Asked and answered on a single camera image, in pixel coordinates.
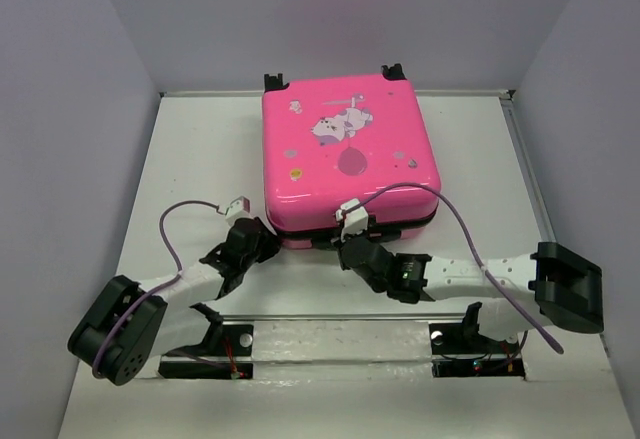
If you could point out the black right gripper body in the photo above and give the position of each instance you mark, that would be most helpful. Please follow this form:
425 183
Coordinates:
341 244

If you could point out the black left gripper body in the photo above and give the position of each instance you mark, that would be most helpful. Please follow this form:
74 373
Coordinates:
265 249

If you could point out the pink hard-shell suitcase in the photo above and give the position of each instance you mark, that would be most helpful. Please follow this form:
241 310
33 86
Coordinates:
328 141

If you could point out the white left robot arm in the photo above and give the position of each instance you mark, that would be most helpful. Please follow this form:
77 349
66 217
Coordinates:
131 322

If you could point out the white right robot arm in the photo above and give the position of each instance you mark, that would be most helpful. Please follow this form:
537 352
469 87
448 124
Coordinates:
552 286

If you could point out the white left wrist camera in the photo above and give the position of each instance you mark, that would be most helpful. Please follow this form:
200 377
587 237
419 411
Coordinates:
239 208

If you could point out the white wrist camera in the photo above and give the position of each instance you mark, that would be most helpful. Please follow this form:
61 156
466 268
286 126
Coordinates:
239 208
352 218

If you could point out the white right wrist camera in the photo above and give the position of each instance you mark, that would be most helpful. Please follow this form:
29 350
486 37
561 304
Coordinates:
352 218

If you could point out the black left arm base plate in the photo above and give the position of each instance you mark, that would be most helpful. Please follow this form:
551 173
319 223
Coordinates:
227 355

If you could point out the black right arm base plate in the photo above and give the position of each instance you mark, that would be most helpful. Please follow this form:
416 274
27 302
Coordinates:
455 355

